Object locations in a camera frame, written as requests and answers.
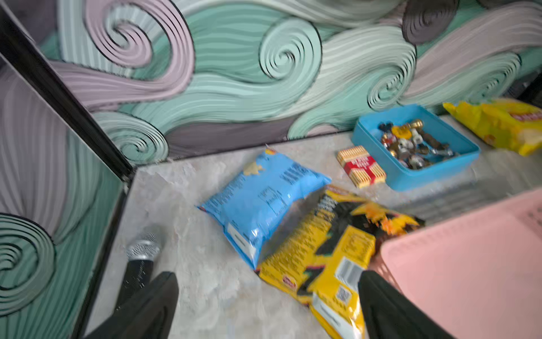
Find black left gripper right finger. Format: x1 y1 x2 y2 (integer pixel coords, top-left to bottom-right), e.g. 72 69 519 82
358 271 452 339

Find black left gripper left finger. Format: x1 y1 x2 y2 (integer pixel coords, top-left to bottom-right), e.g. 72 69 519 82
87 272 179 339

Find black yellow potato chips bag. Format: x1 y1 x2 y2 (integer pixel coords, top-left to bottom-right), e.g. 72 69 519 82
256 185 425 338

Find blue potato chips bag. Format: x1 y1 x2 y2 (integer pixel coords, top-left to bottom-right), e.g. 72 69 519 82
198 148 331 269

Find pink perforated plastic basket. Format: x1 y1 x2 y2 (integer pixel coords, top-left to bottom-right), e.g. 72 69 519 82
371 189 541 338

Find red yellow matchbox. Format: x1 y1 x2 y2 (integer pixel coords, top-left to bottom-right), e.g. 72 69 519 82
337 146 387 189

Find blue plastic tray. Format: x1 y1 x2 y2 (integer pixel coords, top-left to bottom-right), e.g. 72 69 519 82
351 105 481 192

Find assorted small parts in tray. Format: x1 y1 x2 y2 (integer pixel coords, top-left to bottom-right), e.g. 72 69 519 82
378 119 460 170

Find black metal frame post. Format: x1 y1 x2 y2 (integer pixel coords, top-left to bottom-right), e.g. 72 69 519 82
1 3 135 182

